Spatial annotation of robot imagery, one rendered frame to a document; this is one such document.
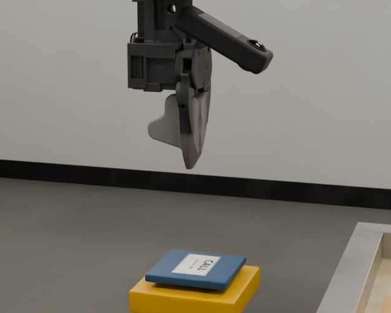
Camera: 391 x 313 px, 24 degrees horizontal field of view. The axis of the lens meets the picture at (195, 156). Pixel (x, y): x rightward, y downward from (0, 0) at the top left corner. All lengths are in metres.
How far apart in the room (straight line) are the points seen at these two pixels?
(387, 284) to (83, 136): 4.23
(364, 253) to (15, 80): 4.40
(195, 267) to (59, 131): 4.24
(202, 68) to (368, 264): 0.30
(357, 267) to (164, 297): 0.23
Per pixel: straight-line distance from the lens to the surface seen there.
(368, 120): 4.79
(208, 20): 1.03
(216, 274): 1.08
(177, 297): 1.06
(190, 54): 1.02
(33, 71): 5.32
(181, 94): 1.02
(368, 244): 1.14
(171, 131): 1.05
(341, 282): 1.01
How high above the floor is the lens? 1.35
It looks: 13 degrees down
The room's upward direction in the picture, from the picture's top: straight up
